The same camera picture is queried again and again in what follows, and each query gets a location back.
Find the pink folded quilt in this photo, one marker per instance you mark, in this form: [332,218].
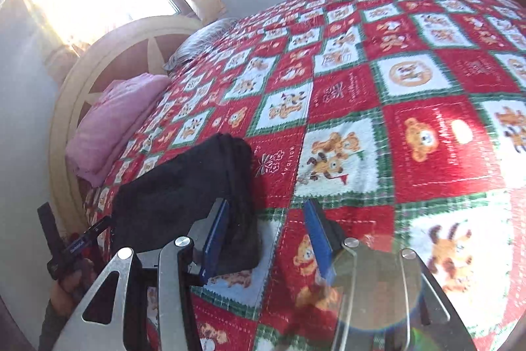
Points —
[111,125]

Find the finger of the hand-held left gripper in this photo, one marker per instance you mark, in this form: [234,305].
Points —
[88,236]
[49,227]

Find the red printed blanket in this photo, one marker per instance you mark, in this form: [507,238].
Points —
[411,129]

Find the person's left forearm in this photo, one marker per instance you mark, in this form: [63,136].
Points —
[55,328]

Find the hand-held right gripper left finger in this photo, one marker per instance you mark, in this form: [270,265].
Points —
[215,240]

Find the black pants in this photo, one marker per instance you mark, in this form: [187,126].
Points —
[176,190]

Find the person's left hand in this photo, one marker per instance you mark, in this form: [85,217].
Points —
[72,289]

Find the beige wooden headboard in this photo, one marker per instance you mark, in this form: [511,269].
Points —
[123,42]

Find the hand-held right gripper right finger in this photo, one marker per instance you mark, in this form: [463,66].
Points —
[318,236]

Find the grey striped pillow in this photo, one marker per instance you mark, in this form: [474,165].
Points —
[197,42]

